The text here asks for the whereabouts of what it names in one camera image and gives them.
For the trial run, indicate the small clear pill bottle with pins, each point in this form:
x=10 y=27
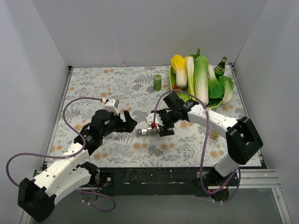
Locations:
x=213 y=135

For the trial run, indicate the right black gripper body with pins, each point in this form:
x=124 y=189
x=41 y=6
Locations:
x=167 y=119

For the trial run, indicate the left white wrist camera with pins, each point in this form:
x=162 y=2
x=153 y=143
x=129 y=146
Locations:
x=111 y=105

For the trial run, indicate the green vegetable tray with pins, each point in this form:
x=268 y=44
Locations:
x=213 y=103

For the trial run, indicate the large green napa cabbage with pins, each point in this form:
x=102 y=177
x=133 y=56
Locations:
x=201 y=79

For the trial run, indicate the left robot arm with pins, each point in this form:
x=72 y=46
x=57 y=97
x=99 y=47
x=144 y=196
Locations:
x=38 y=196

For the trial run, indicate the grey weekly pill organizer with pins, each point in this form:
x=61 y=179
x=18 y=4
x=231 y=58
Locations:
x=143 y=132

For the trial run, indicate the bok choy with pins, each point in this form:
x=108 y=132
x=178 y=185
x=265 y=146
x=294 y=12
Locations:
x=215 y=88

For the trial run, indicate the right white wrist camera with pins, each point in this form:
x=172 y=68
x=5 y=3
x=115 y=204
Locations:
x=154 y=120

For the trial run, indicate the yellow napa cabbage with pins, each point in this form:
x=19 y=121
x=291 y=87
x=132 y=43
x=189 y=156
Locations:
x=179 y=68

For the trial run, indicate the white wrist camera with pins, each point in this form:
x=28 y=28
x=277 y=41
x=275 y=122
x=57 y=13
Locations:
x=111 y=105
x=154 y=120

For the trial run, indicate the white green leek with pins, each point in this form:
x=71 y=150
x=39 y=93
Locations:
x=189 y=61

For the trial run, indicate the green lettuce leaf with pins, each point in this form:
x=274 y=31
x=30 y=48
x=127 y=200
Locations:
x=228 y=88

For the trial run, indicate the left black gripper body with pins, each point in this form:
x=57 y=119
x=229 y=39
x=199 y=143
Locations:
x=122 y=122

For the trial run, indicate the green pill bottle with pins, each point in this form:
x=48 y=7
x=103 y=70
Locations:
x=157 y=82

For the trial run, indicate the floral table mat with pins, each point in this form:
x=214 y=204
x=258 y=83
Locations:
x=133 y=86

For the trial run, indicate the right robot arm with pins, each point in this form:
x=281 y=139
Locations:
x=243 y=139

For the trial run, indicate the green glass bottle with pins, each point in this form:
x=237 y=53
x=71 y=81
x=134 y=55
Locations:
x=220 y=68

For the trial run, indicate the aluminium rail frame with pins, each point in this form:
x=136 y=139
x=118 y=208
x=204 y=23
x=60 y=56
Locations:
x=252 y=175

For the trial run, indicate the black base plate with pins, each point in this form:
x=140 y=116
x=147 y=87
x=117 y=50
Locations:
x=149 y=182

